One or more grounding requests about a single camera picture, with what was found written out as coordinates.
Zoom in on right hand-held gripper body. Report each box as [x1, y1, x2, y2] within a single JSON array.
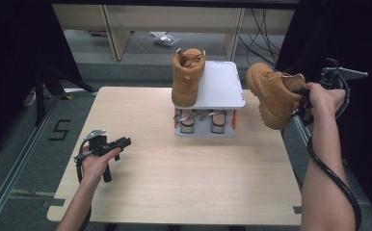
[[320, 58, 369, 91]]

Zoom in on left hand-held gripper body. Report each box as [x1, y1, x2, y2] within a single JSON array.
[[84, 128, 121, 184]]

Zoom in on tan suede boot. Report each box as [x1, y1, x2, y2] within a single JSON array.
[[171, 47, 207, 108], [245, 62, 307, 131]]

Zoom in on black rhinestone heeled sandal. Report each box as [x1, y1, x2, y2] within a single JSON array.
[[202, 109, 229, 135], [173, 109, 197, 135]]

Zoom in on white shoe rack orange posts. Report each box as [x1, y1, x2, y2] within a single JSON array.
[[173, 60, 247, 139]]

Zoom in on person's right hand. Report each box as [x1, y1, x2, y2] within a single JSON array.
[[301, 82, 347, 118]]

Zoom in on person's left hand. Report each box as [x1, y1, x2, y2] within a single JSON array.
[[80, 146, 122, 187]]

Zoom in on black curtain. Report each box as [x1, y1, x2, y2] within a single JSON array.
[[274, 0, 372, 230], [0, 0, 83, 163]]

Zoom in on black metal stand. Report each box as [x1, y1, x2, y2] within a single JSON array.
[[34, 62, 95, 127]]

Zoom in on clear plastic bag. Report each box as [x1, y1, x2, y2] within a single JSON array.
[[147, 30, 182, 49]]

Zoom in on black floor cables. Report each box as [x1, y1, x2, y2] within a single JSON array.
[[237, 8, 284, 69]]

